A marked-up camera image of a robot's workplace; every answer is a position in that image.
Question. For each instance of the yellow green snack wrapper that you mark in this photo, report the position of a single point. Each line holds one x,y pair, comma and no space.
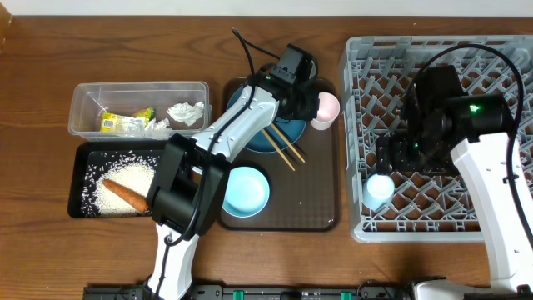
112,122

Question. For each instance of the light blue plastic cup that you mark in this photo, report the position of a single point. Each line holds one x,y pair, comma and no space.
378,190

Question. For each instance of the pile of white rice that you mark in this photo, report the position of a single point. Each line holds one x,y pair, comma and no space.
132,169

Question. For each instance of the wooden chopstick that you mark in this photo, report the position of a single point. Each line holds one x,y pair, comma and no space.
287,141
278,150

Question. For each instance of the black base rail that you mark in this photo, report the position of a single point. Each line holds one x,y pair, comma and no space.
215,292

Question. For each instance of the brown serving tray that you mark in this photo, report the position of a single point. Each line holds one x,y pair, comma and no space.
306,200

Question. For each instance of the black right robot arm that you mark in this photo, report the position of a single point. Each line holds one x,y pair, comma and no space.
473,136

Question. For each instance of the orange carrot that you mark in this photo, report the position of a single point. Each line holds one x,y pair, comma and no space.
134,199

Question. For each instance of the black tray bin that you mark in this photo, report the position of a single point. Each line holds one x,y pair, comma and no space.
79,187

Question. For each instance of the grey plastic dishwasher rack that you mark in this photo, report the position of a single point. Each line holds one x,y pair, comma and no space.
375,73

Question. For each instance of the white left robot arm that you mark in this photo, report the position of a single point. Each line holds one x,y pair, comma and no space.
188,187

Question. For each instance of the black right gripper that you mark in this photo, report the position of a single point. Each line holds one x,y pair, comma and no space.
400,160

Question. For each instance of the pink plastic cup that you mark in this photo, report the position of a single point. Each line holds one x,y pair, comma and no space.
328,111

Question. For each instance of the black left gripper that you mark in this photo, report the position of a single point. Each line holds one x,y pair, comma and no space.
311,115

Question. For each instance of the light blue bowl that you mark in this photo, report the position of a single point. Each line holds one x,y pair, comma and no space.
247,192

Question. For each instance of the dark blue plate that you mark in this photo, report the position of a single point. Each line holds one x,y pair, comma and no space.
291,129

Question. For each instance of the clear plastic bin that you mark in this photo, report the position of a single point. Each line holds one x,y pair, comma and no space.
91,100

